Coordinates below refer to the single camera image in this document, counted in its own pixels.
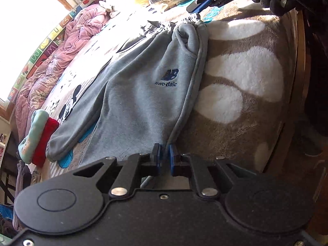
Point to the bright window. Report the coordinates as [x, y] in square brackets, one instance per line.
[23, 30]

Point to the white crumpled cloth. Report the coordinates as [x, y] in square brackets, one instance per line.
[109, 9]

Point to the red knitted sweater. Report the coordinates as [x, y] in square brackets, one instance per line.
[44, 141]

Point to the wooden bed frame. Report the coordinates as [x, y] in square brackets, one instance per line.
[294, 94]

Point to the pink duvet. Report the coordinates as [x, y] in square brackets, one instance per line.
[51, 64]

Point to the blue bag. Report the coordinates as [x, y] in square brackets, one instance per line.
[6, 217]

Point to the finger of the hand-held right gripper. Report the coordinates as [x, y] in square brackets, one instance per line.
[205, 3]

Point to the grey pants with blue logo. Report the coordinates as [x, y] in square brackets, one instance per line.
[141, 94]

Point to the colourful alphabet foam mat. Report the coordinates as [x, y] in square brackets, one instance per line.
[43, 48]

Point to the cartoon mouse printed blanket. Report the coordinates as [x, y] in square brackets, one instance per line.
[243, 69]

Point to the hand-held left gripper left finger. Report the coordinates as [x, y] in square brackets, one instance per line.
[159, 156]

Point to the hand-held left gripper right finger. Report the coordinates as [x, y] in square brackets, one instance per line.
[172, 158]

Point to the teal cartoon sweater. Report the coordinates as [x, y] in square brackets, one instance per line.
[33, 133]

